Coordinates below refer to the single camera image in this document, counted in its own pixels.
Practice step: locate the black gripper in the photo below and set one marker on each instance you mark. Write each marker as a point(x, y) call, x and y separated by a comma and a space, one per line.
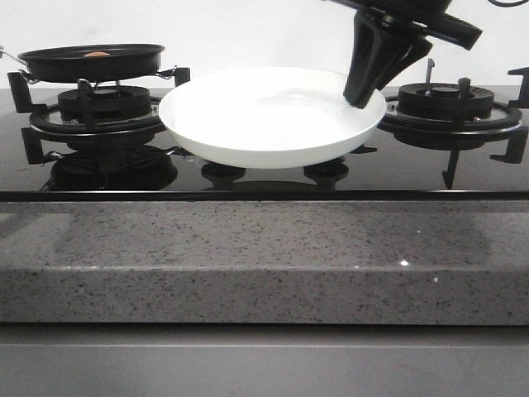
point(384, 49)

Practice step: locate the white round plate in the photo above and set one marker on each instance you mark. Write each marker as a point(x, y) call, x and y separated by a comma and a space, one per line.
point(268, 117)

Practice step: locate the fried egg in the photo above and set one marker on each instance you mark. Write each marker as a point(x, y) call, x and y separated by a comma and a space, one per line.
point(96, 54)

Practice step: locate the black frying pan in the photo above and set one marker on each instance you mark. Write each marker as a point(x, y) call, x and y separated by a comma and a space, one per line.
point(67, 64)

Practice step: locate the right black burner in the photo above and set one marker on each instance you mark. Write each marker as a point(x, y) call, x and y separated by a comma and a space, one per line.
point(441, 101)

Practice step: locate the black burner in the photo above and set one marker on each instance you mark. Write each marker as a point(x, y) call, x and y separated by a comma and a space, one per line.
point(441, 101)
point(111, 103)

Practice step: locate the left black burner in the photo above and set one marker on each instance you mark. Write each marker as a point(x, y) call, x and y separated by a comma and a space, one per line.
point(111, 103)

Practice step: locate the black glass gas hob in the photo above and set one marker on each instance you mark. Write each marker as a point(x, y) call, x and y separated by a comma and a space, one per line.
point(392, 165)

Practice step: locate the grey cabinet front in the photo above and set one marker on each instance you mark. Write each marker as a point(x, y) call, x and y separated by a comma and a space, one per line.
point(133, 360)

